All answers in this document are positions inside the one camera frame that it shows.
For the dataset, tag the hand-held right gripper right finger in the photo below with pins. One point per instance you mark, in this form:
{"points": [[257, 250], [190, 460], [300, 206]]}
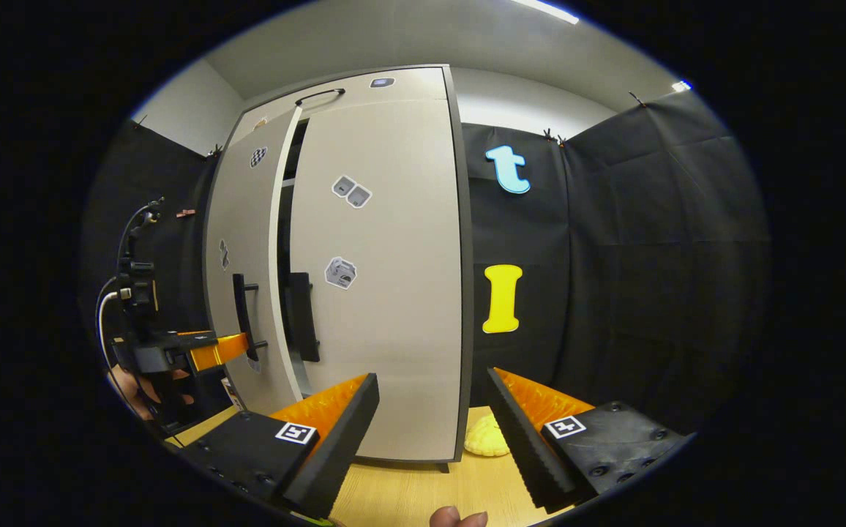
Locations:
{"points": [[518, 439]]}

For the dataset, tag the long ceiling light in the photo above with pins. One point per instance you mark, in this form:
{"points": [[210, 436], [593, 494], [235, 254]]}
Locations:
{"points": [[544, 10]]}

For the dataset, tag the yellow bumpy bun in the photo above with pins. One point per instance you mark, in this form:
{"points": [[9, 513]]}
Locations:
{"points": [[485, 439]]}

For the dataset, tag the cube sticker cabinet door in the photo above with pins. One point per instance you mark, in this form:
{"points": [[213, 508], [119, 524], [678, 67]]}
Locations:
{"points": [[394, 329]]}

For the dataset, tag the grey wooden cabinet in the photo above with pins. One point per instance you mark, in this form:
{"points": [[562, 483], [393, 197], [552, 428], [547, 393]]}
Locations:
{"points": [[466, 293]]}

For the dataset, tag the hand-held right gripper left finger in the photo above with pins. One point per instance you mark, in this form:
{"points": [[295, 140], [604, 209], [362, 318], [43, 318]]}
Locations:
{"points": [[339, 446]]}

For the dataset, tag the small ceiling light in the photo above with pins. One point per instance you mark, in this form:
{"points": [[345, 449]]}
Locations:
{"points": [[680, 86]]}

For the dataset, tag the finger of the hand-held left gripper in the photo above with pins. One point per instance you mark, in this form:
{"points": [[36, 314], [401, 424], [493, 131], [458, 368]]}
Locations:
{"points": [[218, 351]]}

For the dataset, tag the checkered sticker cabinet door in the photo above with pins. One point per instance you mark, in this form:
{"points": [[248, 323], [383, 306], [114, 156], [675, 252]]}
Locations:
{"points": [[244, 212]]}

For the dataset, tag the beige cabinet drawer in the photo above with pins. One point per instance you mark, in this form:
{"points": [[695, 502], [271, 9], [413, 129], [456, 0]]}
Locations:
{"points": [[408, 89]]}

